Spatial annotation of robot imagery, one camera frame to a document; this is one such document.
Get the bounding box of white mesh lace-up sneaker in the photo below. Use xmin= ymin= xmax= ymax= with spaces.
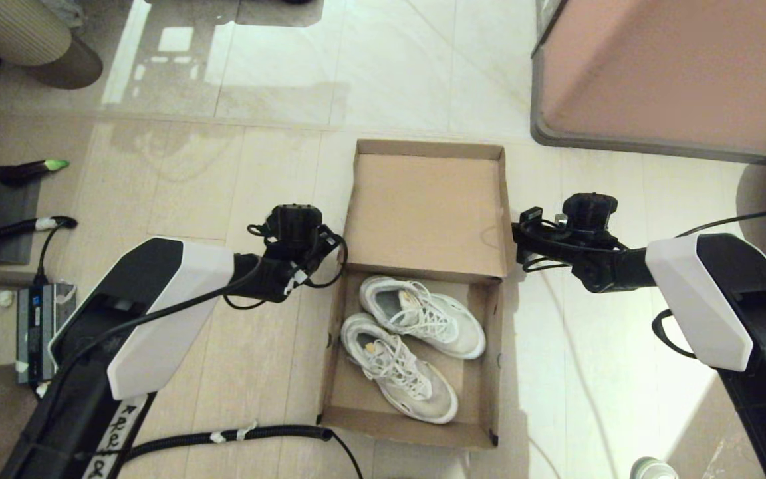
xmin=340 ymin=312 xmax=460 ymax=426
xmin=358 ymin=275 xmax=488 ymax=361

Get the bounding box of white label with handwriting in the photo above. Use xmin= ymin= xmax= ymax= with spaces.
xmin=79 ymin=395 xmax=150 ymax=479

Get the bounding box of clear plastic bag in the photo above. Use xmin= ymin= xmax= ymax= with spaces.
xmin=672 ymin=399 xmax=766 ymax=479

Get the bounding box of white round bottle top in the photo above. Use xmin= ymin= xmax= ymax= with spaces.
xmin=629 ymin=456 xmax=680 ymax=479

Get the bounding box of black object with green tip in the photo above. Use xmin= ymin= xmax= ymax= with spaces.
xmin=0 ymin=158 xmax=71 ymax=188

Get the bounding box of brown cardboard shoe box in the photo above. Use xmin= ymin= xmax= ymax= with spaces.
xmin=317 ymin=138 xmax=518 ymax=450

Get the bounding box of grey metal power inverter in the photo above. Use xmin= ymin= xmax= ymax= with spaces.
xmin=15 ymin=282 xmax=79 ymax=387

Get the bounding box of beige ribbed round pouf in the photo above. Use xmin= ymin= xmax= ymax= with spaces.
xmin=0 ymin=0 xmax=72 ymax=67

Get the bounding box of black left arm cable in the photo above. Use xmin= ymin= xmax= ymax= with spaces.
xmin=44 ymin=223 xmax=348 ymax=400

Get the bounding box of pink cabinet with grey rim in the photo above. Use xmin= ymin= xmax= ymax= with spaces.
xmin=529 ymin=0 xmax=766 ymax=167

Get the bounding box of black hose loop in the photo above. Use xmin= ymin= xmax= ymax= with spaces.
xmin=651 ymin=309 xmax=698 ymax=360

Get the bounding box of grey crumpled cloth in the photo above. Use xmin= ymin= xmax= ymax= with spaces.
xmin=39 ymin=0 xmax=86 ymax=29

